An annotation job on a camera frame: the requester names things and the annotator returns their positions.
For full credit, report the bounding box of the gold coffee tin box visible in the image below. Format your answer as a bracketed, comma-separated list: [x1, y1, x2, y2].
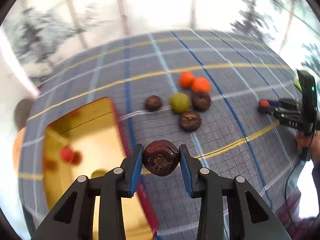
[42, 98, 158, 239]

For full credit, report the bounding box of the dark brown fruit large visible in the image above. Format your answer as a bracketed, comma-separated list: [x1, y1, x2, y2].
[179, 111, 202, 132]

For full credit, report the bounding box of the orange tangerine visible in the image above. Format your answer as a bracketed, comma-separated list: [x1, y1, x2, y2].
[179, 71, 195, 89]
[191, 77, 210, 93]

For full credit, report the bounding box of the painted landscape folding screen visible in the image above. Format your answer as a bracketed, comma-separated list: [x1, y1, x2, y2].
[2, 0, 319, 84]

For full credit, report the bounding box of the dark brown fruit small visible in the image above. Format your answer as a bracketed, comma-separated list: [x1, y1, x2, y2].
[142, 140, 180, 177]

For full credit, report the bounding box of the orange round cushion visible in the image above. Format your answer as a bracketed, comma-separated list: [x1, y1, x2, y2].
[12, 127, 26, 172]

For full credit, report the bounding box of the person right hand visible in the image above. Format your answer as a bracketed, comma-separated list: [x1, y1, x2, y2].
[296, 131, 320, 163]

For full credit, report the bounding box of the green fruit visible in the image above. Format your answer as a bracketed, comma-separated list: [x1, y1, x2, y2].
[90, 168, 107, 179]
[170, 93, 190, 114]

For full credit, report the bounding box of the red tomato with stem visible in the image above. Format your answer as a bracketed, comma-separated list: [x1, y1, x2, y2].
[60, 146, 75, 163]

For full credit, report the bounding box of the plaid grey tablecloth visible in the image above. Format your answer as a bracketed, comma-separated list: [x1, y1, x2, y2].
[18, 30, 300, 228]

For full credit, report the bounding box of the red tomato small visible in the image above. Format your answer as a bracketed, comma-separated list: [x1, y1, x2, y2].
[259, 99, 270, 107]

